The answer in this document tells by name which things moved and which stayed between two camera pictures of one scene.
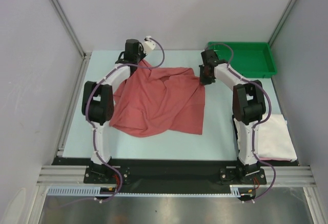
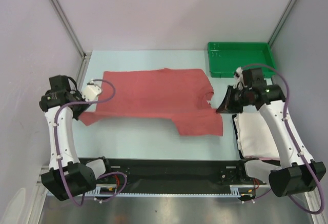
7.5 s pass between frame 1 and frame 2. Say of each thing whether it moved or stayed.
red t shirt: moved
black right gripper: moved
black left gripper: moved
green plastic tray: stayed
